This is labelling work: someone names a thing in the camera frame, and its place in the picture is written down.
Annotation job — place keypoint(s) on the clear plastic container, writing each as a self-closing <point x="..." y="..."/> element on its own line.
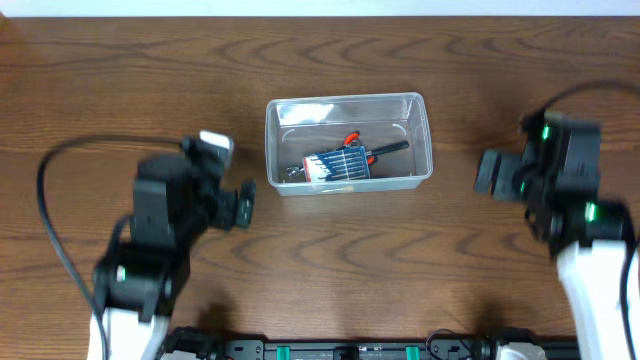
<point x="299" y="127"/>

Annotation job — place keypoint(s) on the red-handled pliers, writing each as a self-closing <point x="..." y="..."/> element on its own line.
<point x="353" y="140"/>

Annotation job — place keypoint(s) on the black yellow screwdriver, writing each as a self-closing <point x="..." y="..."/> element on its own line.
<point x="338" y="190"/>

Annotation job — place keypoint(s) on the chrome offset wrench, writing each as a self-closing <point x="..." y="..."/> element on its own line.
<point x="296" y="172"/>

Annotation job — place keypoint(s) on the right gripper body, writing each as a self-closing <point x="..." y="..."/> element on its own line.
<point x="489" y="173"/>

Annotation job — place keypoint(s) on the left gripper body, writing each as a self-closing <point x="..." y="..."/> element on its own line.
<point x="241" y="206"/>

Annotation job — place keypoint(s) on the small black-handled hammer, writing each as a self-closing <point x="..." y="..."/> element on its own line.
<point x="397" y="146"/>

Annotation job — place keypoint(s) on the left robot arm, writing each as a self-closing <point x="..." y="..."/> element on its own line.
<point x="135" y="290"/>

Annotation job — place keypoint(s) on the blue precision screwdriver set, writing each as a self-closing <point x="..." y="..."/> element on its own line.
<point x="346" y="164"/>

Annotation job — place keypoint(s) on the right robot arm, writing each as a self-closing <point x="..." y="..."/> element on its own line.
<point x="591" y="240"/>

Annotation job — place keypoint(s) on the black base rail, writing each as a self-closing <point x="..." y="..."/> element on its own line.
<point x="443" y="344"/>

